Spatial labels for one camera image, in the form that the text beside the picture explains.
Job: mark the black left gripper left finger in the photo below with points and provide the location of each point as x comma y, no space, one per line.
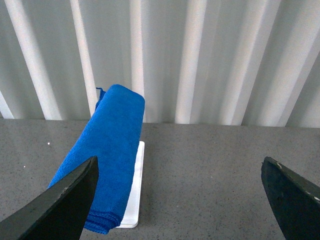
60,212

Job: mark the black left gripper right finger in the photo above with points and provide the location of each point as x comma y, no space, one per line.
294,200

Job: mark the blue microfiber cloth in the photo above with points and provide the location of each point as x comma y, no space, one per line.
112,135

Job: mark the white towel rack wooden bars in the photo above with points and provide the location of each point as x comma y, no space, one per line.
131,214

